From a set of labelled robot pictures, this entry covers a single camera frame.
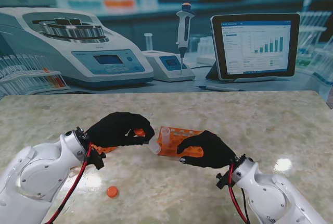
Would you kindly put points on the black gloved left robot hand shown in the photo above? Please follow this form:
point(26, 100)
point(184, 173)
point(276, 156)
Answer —
point(114, 130)

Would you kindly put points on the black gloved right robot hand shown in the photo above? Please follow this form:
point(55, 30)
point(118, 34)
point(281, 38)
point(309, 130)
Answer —
point(208, 153)

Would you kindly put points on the clear plastic test tube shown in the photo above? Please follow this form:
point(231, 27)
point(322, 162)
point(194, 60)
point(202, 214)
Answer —
point(154, 146)
point(165, 136)

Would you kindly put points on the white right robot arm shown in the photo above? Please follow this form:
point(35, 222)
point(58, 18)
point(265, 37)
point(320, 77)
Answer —
point(273, 195)

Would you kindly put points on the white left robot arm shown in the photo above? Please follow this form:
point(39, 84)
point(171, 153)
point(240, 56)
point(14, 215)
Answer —
point(36, 172)

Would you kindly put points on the orange test tube rack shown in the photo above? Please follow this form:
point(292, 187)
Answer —
point(106, 149)
point(187, 140)

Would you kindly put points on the printed laboratory backdrop poster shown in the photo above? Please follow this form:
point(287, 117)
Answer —
point(166, 39)

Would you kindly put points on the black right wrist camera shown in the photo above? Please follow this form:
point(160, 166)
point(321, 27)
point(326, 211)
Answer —
point(223, 181)

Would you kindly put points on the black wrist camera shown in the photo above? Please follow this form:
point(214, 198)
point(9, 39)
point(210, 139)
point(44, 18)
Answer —
point(98, 159)
point(223, 181)

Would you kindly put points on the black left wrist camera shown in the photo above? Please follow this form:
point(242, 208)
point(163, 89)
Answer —
point(98, 159)

